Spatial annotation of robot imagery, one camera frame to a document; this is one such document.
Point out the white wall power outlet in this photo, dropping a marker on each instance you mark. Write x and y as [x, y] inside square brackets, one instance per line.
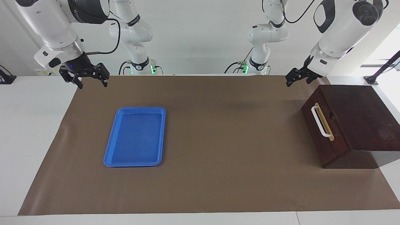
[40, 72]

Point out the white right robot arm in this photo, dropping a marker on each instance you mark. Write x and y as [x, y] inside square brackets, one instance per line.
[47, 22]

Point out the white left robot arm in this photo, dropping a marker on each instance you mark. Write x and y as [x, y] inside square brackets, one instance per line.
[337, 31]

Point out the dark wooden cabinet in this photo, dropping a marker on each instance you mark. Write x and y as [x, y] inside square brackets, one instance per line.
[368, 118]

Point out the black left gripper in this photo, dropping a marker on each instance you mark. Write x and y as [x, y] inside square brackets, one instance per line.
[309, 73]

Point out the black camera stand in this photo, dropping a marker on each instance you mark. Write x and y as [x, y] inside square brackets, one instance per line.
[372, 79]

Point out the brown paper table mat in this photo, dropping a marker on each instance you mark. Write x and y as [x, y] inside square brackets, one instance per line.
[218, 172]

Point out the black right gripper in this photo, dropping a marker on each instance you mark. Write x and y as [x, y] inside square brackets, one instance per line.
[76, 67]

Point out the blue plastic tray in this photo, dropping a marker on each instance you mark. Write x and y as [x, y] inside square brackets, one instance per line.
[134, 137]

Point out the wooden drawer dark front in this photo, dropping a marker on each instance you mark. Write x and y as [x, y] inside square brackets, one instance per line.
[325, 109]

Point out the black table clamp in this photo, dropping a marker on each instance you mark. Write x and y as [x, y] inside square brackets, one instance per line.
[7, 79]

